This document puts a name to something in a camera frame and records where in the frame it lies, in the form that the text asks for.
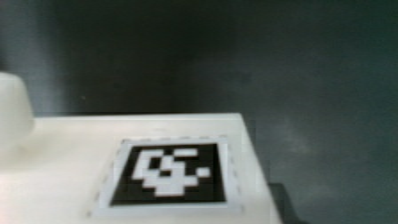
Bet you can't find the white drawer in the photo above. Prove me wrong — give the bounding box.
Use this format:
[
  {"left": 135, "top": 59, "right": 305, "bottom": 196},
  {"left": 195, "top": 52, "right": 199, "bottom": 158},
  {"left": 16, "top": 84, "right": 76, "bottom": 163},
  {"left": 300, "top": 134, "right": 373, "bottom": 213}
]
[{"left": 0, "top": 72, "right": 282, "bottom": 224}]

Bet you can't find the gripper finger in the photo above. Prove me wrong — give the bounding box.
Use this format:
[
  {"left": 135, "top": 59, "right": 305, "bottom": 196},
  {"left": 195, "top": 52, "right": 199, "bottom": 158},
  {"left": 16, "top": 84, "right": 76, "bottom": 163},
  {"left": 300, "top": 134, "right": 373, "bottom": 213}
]
[{"left": 268, "top": 183, "right": 309, "bottom": 224}]

